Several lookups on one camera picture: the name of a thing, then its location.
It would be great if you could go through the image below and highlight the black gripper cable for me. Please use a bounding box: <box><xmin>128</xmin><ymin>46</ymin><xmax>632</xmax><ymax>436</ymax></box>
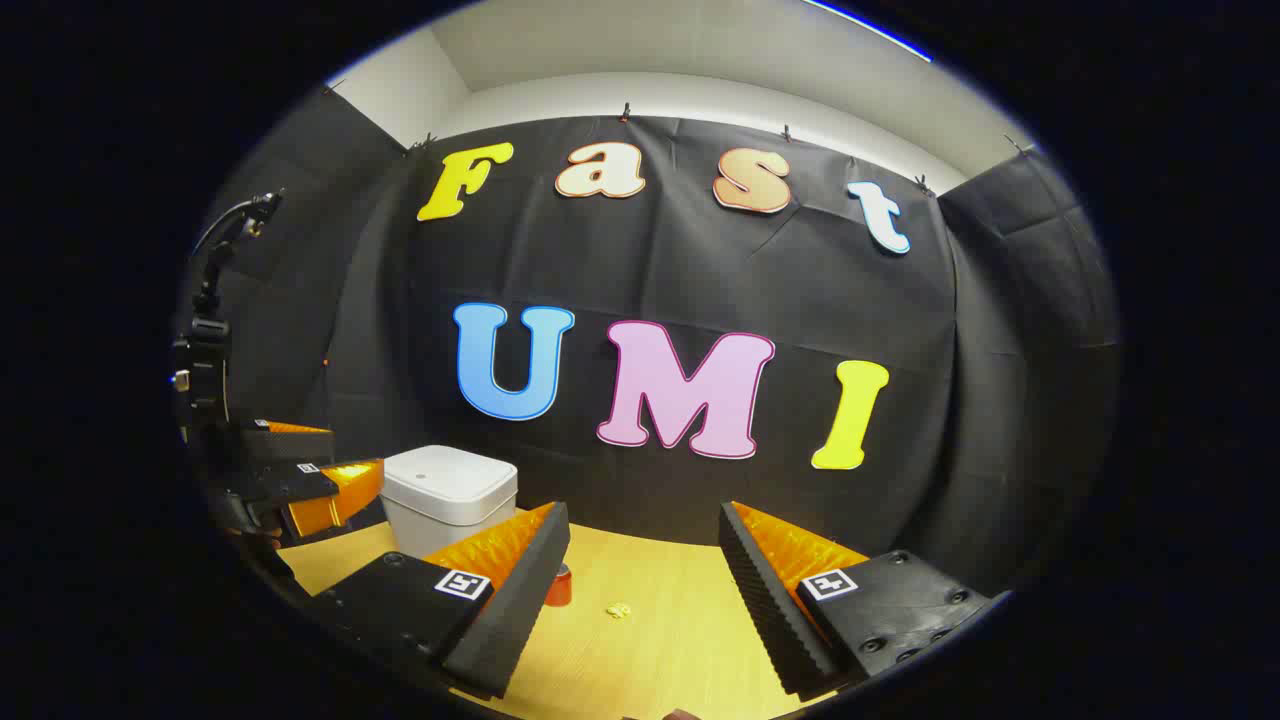
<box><xmin>190</xmin><ymin>195</ymin><xmax>263</xmax><ymax>261</ymax></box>

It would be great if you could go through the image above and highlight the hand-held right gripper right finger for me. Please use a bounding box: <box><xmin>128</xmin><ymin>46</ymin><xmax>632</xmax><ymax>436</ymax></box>
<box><xmin>718</xmin><ymin>502</ymin><xmax>1001</xmax><ymax>701</ymax></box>

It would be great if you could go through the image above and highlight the white desktop garbage bin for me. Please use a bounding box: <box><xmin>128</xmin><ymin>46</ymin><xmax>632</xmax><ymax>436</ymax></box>
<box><xmin>381</xmin><ymin>445</ymin><xmax>519</xmax><ymax>559</ymax></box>

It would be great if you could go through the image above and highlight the wooden desktop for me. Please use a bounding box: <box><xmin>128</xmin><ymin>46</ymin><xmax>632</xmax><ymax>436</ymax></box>
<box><xmin>275</xmin><ymin>520</ymin><xmax>841</xmax><ymax>720</ymax></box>

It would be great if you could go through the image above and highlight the black backdrop cloth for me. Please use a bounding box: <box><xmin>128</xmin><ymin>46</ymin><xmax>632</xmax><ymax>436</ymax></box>
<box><xmin>175</xmin><ymin>85</ymin><xmax>1121</xmax><ymax>601</ymax></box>

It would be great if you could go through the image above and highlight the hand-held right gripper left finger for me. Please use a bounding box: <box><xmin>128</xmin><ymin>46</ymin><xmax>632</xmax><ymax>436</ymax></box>
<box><xmin>305</xmin><ymin>502</ymin><xmax>571</xmax><ymax>701</ymax></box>

